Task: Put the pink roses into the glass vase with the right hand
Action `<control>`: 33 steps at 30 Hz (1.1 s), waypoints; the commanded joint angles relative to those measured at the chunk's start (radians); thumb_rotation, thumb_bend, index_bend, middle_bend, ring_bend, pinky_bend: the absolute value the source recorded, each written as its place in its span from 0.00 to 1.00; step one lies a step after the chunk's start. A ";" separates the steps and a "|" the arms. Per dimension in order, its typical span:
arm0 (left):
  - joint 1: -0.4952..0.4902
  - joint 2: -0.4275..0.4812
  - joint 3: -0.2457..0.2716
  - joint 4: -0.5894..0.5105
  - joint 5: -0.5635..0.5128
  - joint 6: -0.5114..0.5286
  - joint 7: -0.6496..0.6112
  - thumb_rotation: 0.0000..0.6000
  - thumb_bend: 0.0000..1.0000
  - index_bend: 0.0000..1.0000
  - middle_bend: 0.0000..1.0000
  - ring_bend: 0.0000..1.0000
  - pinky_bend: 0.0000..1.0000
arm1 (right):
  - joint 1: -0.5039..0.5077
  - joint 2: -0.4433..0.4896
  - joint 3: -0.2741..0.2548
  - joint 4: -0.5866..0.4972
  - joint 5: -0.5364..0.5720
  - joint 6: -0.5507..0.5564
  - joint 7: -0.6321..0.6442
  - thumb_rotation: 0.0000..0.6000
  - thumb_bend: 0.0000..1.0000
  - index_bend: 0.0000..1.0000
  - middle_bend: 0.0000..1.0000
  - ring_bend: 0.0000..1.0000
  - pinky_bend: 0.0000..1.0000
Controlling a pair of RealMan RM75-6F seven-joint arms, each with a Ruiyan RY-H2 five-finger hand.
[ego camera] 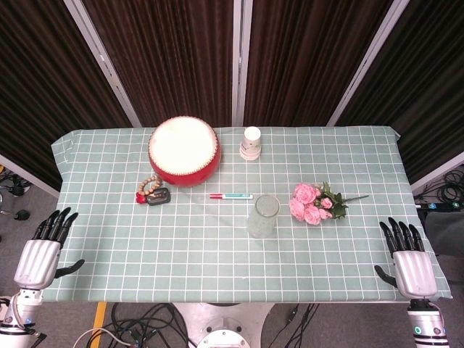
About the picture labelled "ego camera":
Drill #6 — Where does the clear textured glass vase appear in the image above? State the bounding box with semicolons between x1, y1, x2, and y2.
246;194;281;239

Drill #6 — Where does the black power strip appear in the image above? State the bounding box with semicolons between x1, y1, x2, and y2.
415;201;464;212

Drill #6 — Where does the stack of paper cups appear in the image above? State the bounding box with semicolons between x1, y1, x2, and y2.
239;125;262;162

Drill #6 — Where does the wooden bead bracelet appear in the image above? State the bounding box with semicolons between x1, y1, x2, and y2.
137;175;164;204

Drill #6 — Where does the dark brown partition panel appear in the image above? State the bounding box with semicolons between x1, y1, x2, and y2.
243;0;395;128
0;0;132;191
339;0;464;184
81;0;236;128

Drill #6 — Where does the pink rose bouquet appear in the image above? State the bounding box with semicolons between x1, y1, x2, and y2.
289;181;370;227

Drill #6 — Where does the black floor cable bundle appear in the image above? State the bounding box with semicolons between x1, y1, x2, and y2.
263;302;320;348
72;302;195;348
0;168;34;223
414;167;464;204

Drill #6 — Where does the red drum white skin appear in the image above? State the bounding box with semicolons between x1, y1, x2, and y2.
147;115;223;189

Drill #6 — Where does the white partition frame post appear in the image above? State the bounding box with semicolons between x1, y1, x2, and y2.
62;0;143;128
231;0;254;128
327;0;415;128

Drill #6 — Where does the black equipment case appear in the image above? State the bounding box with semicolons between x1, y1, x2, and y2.
422;208;464;257

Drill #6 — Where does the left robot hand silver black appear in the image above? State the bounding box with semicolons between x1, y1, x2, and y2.
13;207;86;291

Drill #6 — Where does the white partition frame rail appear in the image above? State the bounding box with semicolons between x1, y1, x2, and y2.
0;153;61;199
409;150;464;194

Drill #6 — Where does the white floor cable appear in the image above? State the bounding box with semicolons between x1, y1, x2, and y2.
73;327;141;348

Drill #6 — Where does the green checked tablecloth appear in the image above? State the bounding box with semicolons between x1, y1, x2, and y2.
50;125;453;304

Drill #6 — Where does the red capped marker pen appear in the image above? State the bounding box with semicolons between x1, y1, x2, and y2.
209;193;254;201

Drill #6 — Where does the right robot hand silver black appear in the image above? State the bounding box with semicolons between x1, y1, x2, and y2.
374;216;439;300

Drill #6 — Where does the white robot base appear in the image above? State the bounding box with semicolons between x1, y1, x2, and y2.
170;302;277;348

